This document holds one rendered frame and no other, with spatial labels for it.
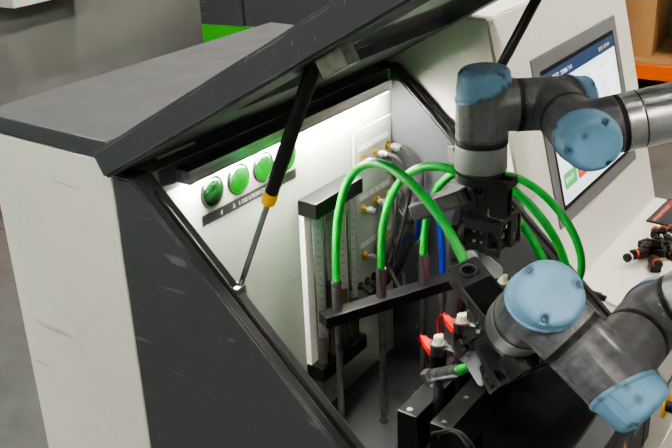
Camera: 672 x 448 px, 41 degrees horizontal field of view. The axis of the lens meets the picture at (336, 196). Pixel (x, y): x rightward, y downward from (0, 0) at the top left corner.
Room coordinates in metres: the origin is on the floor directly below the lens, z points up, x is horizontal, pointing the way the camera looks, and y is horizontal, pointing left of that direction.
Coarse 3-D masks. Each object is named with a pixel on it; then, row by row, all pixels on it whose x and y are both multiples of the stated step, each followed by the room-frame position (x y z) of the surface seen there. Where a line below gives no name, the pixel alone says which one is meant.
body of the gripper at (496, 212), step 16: (464, 176) 1.19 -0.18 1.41; (512, 176) 1.19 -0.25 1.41; (480, 192) 1.20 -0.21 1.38; (496, 192) 1.17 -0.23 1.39; (512, 192) 1.17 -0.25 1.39; (464, 208) 1.20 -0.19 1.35; (480, 208) 1.19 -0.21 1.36; (496, 208) 1.17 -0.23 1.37; (512, 208) 1.21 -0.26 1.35; (464, 224) 1.18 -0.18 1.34; (480, 224) 1.16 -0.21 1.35; (496, 224) 1.15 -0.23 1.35; (512, 224) 1.18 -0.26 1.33; (464, 240) 1.18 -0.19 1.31; (480, 240) 1.18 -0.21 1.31; (496, 240) 1.17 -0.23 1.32; (512, 240) 1.19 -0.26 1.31; (496, 256) 1.15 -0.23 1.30
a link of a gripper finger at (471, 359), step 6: (468, 354) 1.01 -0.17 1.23; (474, 354) 0.99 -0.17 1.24; (462, 360) 1.03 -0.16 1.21; (468, 360) 1.02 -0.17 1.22; (474, 360) 1.00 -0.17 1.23; (480, 360) 0.98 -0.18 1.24; (468, 366) 1.02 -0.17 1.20; (474, 366) 1.00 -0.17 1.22; (474, 372) 1.00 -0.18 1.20; (480, 372) 0.99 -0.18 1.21; (474, 378) 1.01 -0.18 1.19; (480, 378) 0.99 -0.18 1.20; (480, 384) 0.99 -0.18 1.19
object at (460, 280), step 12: (456, 264) 1.03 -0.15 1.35; (468, 264) 1.02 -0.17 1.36; (480, 264) 1.02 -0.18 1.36; (456, 276) 1.01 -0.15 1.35; (468, 276) 1.00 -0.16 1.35; (480, 276) 1.00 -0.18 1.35; (492, 276) 1.00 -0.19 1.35; (456, 288) 1.00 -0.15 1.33; (468, 288) 0.99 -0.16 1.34; (480, 288) 0.98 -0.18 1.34; (492, 288) 0.98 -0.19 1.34; (468, 300) 0.97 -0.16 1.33; (480, 300) 0.97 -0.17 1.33; (492, 300) 0.96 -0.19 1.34; (480, 312) 0.95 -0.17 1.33
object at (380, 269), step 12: (420, 168) 1.35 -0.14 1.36; (432, 168) 1.33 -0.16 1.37; (444, 168) 1.32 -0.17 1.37; (396, 180) 1.38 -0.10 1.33; (396, 192) 1.38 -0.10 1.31; (384, 204) 1.39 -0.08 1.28; (384, 216) 1.39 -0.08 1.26; (384, 228) 1.39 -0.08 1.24; (528, 228) 1.24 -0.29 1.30; (384, 240) 1.39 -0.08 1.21; (528, 240) 1.23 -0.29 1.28; (384, 252) 1.40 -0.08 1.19; (540, 252) 1.22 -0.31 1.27; (384, 264) 1.40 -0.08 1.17; (384, 276) 1.39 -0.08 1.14; (384, 288) 1.39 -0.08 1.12
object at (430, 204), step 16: (368, 160) 1.26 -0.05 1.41; (384, 160) 1.24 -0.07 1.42; (352, 176) 1.30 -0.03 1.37; (400, 176) 1.19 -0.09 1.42; (416, 192) 1.16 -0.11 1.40; (336, 208) 1.34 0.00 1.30; (432, 208) 1.13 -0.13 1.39; (336, 224) 1.34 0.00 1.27; (448, 224) 1.11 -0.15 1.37; (336, 240) 1.35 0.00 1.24; (448, 240) 1.09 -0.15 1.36; (336, 256) 1.35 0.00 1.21; (464, 256) 1.07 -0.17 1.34; (336, 272) 1.35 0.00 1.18; (464, 368) 1.06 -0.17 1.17
